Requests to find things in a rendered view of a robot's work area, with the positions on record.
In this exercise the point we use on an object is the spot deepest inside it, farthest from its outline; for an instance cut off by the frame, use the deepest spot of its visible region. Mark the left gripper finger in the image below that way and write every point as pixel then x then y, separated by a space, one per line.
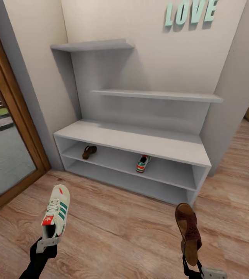
pixel 36 243

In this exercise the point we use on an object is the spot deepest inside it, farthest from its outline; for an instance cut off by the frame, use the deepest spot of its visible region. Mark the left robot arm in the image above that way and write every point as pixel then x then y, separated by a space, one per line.
pixel 40 252

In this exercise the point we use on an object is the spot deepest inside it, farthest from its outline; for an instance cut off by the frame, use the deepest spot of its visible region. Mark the decorative sign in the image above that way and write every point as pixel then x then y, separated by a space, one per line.
pixel 197 8

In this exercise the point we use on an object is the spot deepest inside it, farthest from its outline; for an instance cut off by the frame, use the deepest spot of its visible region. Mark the gym shoe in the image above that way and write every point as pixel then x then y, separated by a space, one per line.
pixel 142 163
pixel 55 219

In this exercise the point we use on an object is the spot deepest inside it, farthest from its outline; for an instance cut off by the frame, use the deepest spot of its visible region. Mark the sandal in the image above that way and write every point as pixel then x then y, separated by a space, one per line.
pixel 88 151
pixel 187 222

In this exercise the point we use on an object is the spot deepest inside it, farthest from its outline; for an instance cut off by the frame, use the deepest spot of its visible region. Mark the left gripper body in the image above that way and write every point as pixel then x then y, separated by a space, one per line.
pixel 49 252

